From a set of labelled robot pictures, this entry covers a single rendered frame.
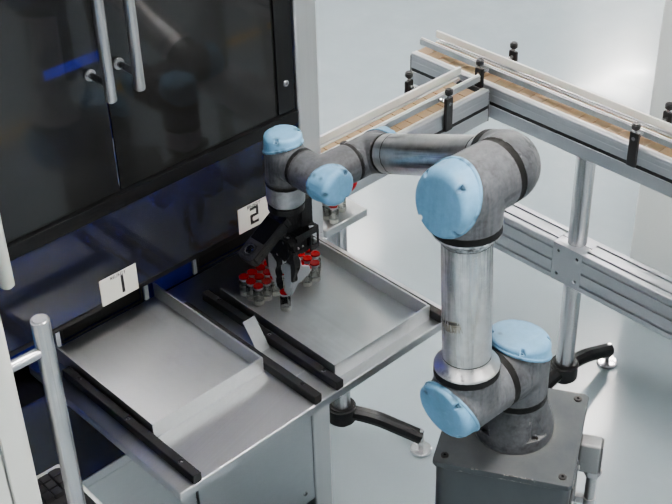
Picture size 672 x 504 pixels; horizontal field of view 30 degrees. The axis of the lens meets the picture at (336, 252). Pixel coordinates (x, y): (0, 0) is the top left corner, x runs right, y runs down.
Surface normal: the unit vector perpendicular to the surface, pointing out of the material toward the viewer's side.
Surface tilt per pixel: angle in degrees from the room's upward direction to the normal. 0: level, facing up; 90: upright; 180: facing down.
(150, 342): 0
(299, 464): 90
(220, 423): 0
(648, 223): 90
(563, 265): 90
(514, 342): 8
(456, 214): 83
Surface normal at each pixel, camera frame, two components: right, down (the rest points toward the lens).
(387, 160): -0.76, 0.33
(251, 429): -0.02, -0.82
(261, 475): 0.69, 0.40
